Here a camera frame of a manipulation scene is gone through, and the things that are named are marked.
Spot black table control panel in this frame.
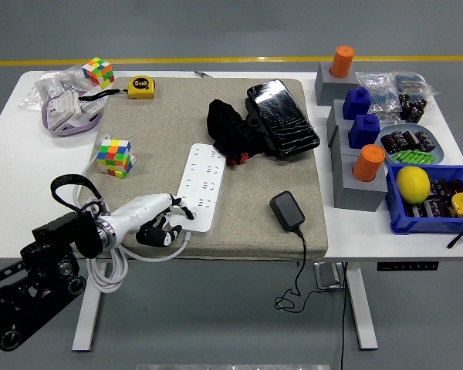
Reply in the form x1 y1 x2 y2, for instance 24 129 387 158
377 261 439 272

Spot white table leg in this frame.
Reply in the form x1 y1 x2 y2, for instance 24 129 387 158
70 258 115 353
343 261 380 352

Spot clear bag of blue parts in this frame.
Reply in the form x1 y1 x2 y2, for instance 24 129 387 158
355 71 401 116

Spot white power strip cable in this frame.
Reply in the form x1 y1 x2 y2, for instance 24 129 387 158
72 133 194 294

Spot purple tray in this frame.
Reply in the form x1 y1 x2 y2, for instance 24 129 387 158
41 89 104 139

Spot pile of dark capacitors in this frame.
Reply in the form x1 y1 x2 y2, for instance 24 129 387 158
398 91 428 124

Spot thin black hanging cable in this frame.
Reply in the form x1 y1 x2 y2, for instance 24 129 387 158
331 261 351 370

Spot rubik's cube on white stand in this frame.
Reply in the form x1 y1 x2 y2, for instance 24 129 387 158
96 138 136 180

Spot grey-brown mat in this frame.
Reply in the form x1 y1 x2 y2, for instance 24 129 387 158
88 76 330 261

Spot black plug with cord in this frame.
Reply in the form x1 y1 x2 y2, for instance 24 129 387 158
269 190 346 314

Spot black phone holder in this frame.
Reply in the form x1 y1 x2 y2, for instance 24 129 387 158
245 97 280 156

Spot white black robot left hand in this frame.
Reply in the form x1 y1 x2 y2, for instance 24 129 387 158
108 191 196 248

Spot white power strip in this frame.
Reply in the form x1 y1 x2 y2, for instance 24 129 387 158
176 143 227 234

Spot black smartphone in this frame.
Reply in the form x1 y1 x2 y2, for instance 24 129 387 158
246 79 321 159

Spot dark capacitor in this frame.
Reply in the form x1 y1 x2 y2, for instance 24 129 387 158
382 133 400 153
403 129 422 150
415 129 437 153
390 129 408 150

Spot green batteries row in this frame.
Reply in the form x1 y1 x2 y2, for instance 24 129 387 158
389 150 436 164

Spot grey block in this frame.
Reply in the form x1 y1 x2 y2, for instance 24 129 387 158
326 98 357 148
331 148 388 213
328 123 363 156
313 60 360 106

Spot clear bags of white parts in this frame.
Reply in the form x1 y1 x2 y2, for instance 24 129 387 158
20 64 92 112

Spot yellow lemon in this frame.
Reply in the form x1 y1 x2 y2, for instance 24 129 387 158
394 166 431 205

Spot dark capacitors heap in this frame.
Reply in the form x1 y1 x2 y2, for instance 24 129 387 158
404 177 463 220

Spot yellow tape measure round label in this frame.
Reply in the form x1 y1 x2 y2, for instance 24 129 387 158
77 75 156 103

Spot orange cylinder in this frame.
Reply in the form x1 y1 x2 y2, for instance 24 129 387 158
329 45 356 79
351 143 386 183

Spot black cloth with red trim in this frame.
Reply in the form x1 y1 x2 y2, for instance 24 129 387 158
206 98 272 167

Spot white plastic socket block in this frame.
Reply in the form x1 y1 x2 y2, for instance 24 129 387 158
45 90 103 130

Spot light blue plate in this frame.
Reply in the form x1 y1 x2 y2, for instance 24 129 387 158
377 123 445 165

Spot rubik's cube white faced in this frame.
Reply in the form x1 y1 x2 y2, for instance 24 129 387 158
80 56 115 90

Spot silver metal bracket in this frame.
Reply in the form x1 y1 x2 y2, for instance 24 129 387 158
313 261 346 290

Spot blue plastic bin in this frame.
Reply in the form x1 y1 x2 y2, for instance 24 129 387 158
384 163 463 236

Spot clear bag of blue rings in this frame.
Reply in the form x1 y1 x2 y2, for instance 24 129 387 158
392 70 438 98

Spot blue peg block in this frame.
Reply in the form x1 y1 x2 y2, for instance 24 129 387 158
341 86 372 121
347 113 381 150

